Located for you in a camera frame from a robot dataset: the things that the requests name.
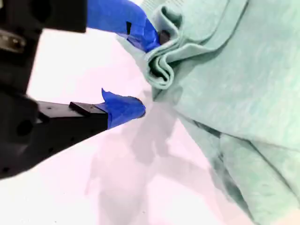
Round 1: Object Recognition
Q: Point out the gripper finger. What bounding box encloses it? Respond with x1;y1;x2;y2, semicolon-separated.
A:
35;88;146;166
43;0;170;53

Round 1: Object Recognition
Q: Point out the pale green T-shirt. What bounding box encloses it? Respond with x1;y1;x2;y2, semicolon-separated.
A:
116;0;300;225

